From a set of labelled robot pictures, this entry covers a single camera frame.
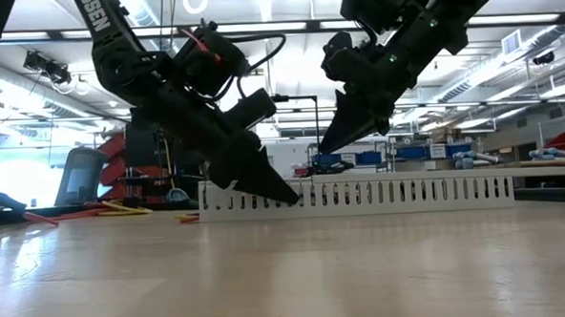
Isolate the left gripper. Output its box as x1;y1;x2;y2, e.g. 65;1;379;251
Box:
131;78;302;213

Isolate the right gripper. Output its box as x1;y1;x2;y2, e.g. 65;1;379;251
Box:
313;15;474;155

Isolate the white perforated cable raceway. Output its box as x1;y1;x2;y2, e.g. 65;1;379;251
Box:
197;166;517;224

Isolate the yellow cable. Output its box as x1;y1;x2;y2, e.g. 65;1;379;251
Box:
96;195;201;224

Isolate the blue bin shelf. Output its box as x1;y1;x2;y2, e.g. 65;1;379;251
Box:
310;142;478;178

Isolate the black monitor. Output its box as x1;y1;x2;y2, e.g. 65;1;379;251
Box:
123;119;202;169

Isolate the black ceiling fixture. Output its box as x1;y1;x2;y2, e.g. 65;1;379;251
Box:
531;50;556;67

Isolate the red machine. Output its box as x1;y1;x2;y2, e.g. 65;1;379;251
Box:
95;129;171;205

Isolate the wooden top workbench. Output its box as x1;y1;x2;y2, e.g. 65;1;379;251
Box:
472;158;565;171

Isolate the grey chair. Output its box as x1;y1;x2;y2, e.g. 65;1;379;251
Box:
52;145;113;207

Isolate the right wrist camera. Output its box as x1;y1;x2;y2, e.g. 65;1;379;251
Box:
319;31;357;84

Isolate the black rectangular stand frame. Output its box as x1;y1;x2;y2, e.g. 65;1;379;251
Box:
269;93;322;153

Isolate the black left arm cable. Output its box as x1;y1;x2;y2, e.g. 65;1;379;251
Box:
223;32;290;100

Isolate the black frame-mounted device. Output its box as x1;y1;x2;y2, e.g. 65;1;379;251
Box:
22;47;73;89

